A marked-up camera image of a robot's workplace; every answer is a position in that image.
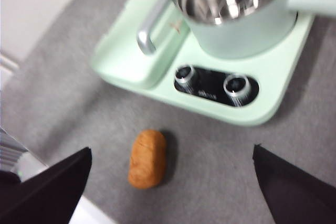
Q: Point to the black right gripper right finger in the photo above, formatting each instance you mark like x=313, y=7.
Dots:
x=296, y=197

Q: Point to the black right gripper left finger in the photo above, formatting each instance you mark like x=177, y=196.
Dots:
x=52, y=197

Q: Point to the brown potato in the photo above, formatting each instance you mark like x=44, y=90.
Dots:
x=147, y=159

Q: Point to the mint green griddle lid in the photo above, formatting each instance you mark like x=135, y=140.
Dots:
x=126, y=64

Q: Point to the mint green breakfast machine base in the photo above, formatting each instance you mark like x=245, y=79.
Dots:
x=273, y=82

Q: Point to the silver control knob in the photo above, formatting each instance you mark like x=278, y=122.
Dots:
x=235, y=90
x=185, y=78

